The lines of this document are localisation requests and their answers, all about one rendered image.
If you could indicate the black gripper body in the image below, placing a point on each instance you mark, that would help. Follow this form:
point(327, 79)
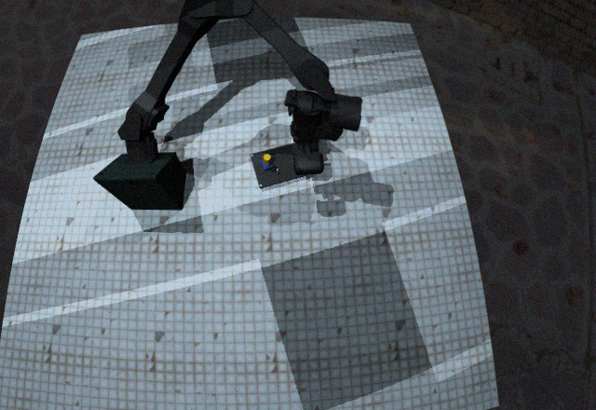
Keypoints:
point(307, 161)

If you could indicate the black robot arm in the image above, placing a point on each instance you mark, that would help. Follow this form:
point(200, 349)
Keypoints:
point(335, 111)

